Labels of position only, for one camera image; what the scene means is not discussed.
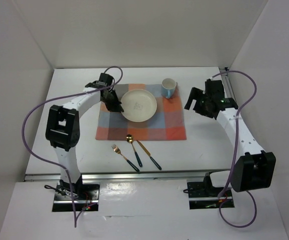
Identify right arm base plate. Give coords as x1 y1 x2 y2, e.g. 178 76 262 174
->
183 181 235 210

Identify aluminium rail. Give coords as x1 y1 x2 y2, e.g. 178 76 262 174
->
24 169 260 182
219 66 260 176

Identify aluminium right side rail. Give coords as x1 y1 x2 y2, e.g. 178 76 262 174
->
219 66 260 176

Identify gold spoon green handle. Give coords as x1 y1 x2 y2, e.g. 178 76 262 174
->
126 134 143 168

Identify gold knife green handle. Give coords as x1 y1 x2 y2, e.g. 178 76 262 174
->
136 140 162 171

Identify aluminium front rail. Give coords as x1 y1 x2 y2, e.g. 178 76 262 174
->
24 169 260 182

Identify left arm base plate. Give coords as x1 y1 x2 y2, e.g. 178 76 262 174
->
51 182 100 213

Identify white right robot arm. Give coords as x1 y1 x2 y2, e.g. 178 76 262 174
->
184 79 276 192

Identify light blue mug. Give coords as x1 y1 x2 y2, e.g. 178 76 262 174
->
161 78 177 99

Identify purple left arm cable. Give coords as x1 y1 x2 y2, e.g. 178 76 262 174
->
21 65 124 228

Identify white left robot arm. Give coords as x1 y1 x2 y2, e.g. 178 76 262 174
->
45 73 124 200

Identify cream round plate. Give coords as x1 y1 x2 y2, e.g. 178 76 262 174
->
120 89 158 123

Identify gold fork green handle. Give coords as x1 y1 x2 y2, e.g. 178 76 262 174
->
111 144 140 173

